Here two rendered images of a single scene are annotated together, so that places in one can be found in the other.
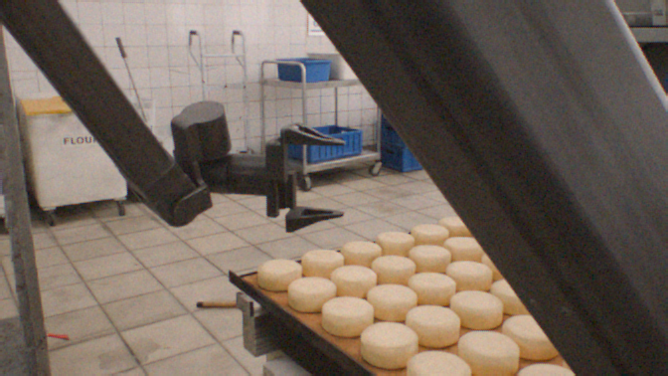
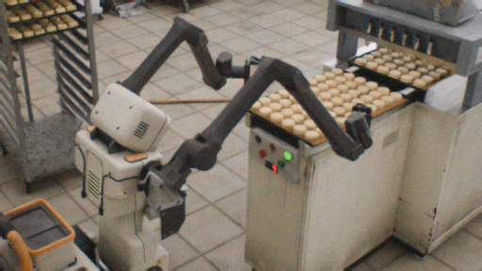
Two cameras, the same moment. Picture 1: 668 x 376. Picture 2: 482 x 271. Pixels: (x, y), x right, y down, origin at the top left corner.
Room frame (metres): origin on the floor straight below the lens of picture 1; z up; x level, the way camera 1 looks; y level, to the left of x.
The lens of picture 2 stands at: (-1.58, 0.43, 2.11)
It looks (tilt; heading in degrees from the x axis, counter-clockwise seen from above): 28 degrees down; 359
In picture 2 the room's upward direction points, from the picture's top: 2 degrees counter-clockwise
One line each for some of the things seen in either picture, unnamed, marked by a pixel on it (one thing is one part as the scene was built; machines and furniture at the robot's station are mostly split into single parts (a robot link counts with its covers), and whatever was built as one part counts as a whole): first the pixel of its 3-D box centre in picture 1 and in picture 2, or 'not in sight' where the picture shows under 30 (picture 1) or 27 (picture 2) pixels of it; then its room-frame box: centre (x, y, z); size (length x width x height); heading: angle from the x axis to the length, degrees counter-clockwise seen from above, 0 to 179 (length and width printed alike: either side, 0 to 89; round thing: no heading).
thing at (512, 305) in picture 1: (515, 296); not in sight; (0.57, -0.19, 0.91); 0.05 x 0.05 x 0.02
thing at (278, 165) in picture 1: (310, 152); (257, 65); (0.79, 0.03, 1.02); 0.09 x 0.07 x 0.07; 80
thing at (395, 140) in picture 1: (416, 131); not in sight; (5.25, -0.77, 0.30); 0.60 x 0.40 x 0.20; 124
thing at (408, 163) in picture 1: (416, 153); not in sight; (5.25, -0.77, 0.10); 0.60 x 0.40 x 0.20; 122
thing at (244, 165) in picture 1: (258, 175); (239, 71); (0.80, 0.10, 0.99); 0.07 x 0.07 x 0.10; 80
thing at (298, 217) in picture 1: (310, 202); not in sight; (0.79, 0.03, 0.95); 0.09 x 0.07 x 0.07; 80
